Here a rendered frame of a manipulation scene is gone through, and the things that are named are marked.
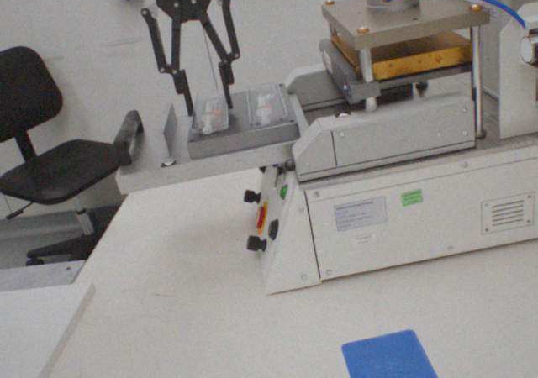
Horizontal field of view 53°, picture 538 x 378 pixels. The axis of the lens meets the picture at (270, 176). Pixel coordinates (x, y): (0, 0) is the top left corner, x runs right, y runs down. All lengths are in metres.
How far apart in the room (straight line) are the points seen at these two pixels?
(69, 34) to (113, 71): 0.24
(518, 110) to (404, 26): 0.20
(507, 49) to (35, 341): 0.78
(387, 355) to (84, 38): 2.07
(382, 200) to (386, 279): 0.13
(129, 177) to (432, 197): 0.44
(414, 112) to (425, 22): 0.12
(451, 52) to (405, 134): 0.14
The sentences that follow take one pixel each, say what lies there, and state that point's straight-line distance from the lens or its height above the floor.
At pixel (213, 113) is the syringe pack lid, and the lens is 0.84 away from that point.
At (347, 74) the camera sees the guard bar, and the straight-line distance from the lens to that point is 0.77.
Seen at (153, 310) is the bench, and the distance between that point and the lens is 0.90.
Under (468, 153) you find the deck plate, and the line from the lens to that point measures 0.80.
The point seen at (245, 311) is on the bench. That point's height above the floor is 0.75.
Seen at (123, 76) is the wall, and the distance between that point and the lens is 2.53.
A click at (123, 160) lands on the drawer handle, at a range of 0.85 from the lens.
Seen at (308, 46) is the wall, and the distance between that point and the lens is 2.36.
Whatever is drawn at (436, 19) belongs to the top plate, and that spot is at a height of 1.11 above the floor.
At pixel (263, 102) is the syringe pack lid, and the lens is 0.87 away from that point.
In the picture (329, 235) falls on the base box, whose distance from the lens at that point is 0.80.
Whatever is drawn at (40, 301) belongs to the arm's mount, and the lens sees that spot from 1.00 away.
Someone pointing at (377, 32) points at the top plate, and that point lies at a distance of 0.74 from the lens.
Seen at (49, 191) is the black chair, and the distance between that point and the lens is 2.20.
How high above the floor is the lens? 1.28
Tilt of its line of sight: 26 degrees down
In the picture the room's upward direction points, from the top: 12 degrees counter-clockwise
